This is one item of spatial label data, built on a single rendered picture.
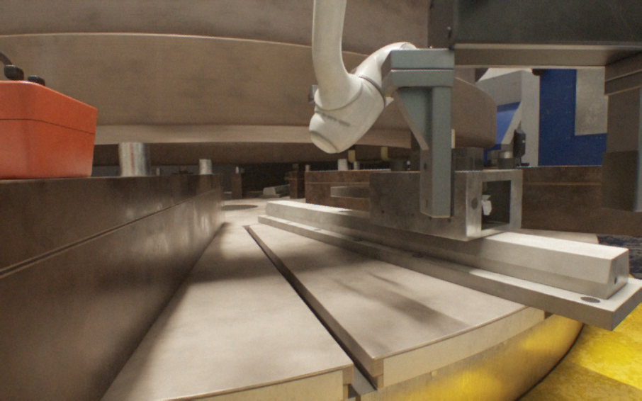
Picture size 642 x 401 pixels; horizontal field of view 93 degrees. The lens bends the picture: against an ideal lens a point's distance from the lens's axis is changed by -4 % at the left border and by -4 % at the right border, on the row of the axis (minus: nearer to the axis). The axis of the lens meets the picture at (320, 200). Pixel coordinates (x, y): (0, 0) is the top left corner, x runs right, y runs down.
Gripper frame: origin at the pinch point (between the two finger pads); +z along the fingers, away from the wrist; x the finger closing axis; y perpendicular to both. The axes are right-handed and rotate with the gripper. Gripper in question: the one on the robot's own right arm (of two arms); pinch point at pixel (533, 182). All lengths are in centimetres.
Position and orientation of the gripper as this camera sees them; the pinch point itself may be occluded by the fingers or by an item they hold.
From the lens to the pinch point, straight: 25.5
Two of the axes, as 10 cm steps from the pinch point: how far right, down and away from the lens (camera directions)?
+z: 0.2, 10.0, 0.9
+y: 0.1, 0.9, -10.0
